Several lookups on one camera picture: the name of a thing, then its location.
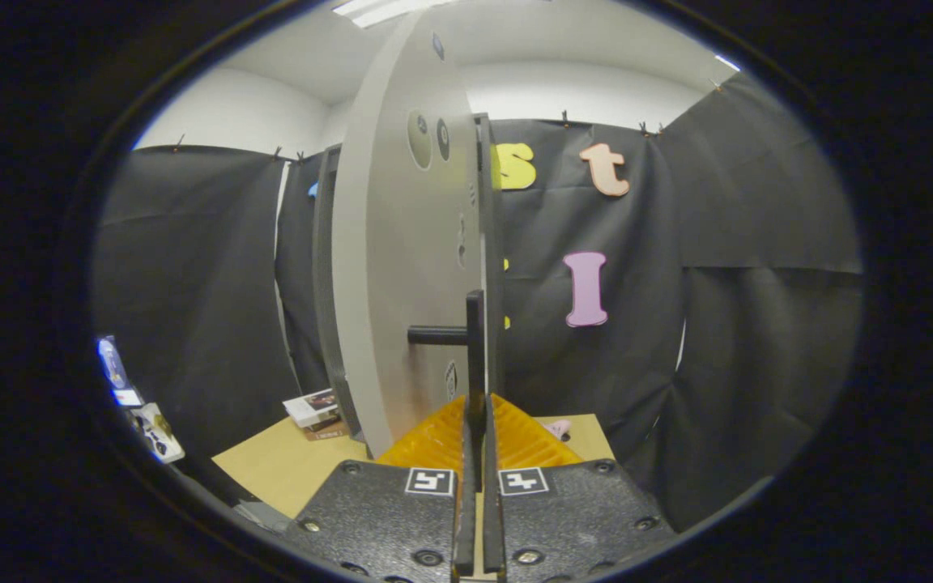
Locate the grey shoe cabinet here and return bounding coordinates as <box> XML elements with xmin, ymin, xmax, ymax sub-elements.
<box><xmin>311</xmin><ymin>113</ymin><xmax>508</xmax><ymax>442</ymax></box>

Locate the brown book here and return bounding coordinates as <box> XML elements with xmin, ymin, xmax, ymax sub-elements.
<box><xmin>302</xmin><ymin>418</ymin><xmax>351</xmax><ymax>442</ymax></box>

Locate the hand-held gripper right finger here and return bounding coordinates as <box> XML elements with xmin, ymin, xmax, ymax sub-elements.
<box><xmin>483</xmin><ymin>394</ymin><xmax>678</xmax><ymax>583</ymax></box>

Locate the black backdrop cloth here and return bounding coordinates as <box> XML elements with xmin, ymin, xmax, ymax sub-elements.
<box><xmin>92</xmin><ymin>71</ymin><xmax>864</xmax><ymax>535</ymax></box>

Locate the white printed packet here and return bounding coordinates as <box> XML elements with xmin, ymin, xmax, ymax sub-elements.
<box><xmin>128</xmin><ymin>402</ymin><xmax>185</xmax><ymax>465</ymax></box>

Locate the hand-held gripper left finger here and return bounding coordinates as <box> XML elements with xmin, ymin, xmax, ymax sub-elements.
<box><xmin>283</xmin><ymin>394</ymin><xmax>479</xmax><ymax>583</ymax></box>

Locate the white book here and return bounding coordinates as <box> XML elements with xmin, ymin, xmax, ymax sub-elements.
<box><xmin>283</xmin><ymin>389</ymin><xmax>340</xmax><ymax>428</ymax></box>

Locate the blue white packet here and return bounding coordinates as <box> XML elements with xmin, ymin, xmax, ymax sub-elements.
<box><xmin>96</xmin><ymin>336</ymin><xmax>143</xmax><ymax>407</ymax></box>

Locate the long ceiling light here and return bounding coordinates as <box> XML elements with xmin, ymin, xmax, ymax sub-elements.
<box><xmin>331</xmin><ymin>0</ymin><xmax>467</xmax><ymax>29</ymax></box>

